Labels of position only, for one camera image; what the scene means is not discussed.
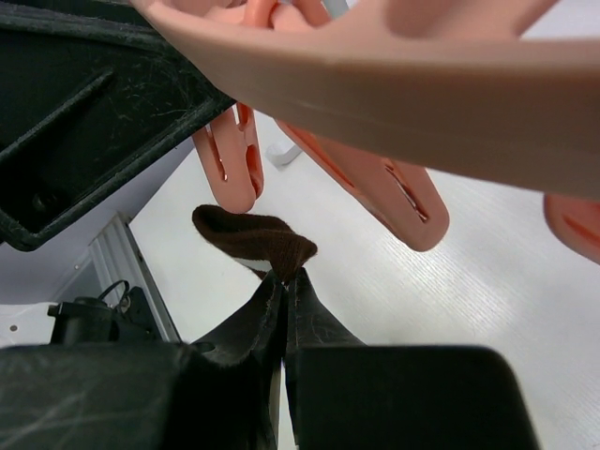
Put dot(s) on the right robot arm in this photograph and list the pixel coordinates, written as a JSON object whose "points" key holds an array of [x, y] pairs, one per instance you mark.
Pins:
{"points": [[94, 314]]}

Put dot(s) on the mustard brown striped sock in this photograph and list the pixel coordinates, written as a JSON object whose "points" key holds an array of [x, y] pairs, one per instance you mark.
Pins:
{"points": [[260, 243]]}

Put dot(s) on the aluminium mounting rail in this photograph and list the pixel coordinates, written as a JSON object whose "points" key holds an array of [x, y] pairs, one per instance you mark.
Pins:
{"points": [[116, 255]]}

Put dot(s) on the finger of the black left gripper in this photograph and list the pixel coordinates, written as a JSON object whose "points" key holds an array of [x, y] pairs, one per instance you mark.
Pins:
{"points": [[91, 96]]}

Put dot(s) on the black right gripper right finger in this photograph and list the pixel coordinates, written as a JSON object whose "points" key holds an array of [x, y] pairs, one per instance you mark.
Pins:
{"points": [[345, 394]]}

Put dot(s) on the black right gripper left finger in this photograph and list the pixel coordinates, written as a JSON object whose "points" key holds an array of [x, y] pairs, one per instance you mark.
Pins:
{"points": [[210, 394]]}

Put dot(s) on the pink round clip hanger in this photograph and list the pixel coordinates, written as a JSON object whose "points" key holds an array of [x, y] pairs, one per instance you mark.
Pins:
{"points": [[390, 89]]}

